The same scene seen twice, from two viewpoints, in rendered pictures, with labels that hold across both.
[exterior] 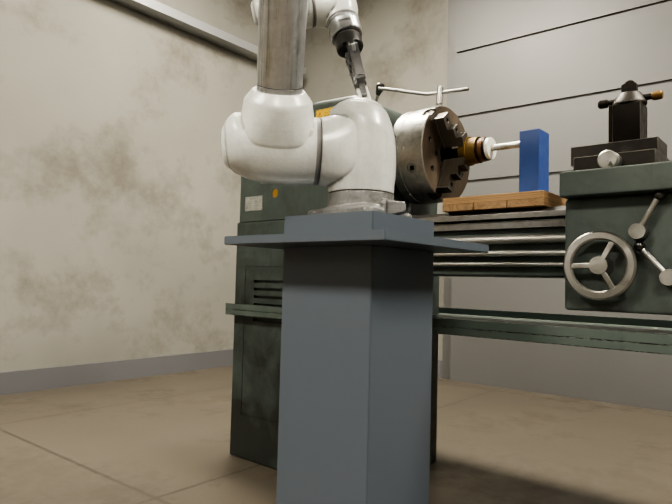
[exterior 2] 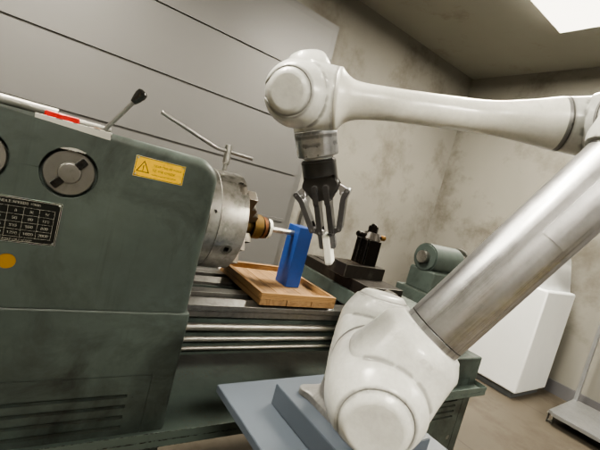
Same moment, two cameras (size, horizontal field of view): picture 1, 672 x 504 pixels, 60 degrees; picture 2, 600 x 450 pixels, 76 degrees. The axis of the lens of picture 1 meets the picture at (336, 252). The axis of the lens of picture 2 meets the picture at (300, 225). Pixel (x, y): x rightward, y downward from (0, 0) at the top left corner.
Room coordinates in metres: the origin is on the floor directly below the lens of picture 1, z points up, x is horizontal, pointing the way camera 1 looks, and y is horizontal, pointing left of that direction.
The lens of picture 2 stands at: (1.33, 0.78, 1.24)
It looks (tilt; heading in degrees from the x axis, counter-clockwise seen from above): 5 degrees down; 285
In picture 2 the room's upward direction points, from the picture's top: 15 degrees clockwise
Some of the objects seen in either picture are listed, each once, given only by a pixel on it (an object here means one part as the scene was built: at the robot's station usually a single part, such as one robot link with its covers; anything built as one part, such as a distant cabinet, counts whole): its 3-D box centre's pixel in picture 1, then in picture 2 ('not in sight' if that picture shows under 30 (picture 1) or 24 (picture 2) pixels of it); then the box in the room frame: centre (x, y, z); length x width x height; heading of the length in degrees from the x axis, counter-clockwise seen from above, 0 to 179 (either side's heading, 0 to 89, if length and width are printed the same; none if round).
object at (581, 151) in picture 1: (618, 155); (356, 269); (1.47, -0.72, 1.00); 0.20 x 0.10 x 0.05; 49
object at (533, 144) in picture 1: (534, 169); (294, 255); (1.69, -0.58, 1.00); 0.08 x 0.06 x 0.23; 139
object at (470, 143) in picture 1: (474, 150); (254, 226); (1.82, -0.43, 1.08); 0.09 x 0.09 x 0.09; 49
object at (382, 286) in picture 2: (636, 176); (348, 275); (1.50, -0.78, 0.95); 0.43 x 0.18 x 0.04; 139
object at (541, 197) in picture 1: (516, 208); (274, 282); (1.73, -0.54, 0.89); 0.36 x 0.30 x 0.04; 139
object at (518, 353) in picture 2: not in sight; (512, 306); (0.23, -3.13, 0.69); 0.69 x 0.59 x 1.38; 141
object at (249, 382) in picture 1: (335, 340); (24, 421); (2.16, -0.01, 0.43); 0.60 x 0.48 x 0.86; 49
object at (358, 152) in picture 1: (357, 147); (370, 340); (1.34, -0.04, 0.97); 0.18 x 0.16 x 0.22; 97
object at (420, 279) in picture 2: not in sight; (436, 273); (1.13, -1.23, 1.01); 0.30 x 0.20 x 0.29; 49
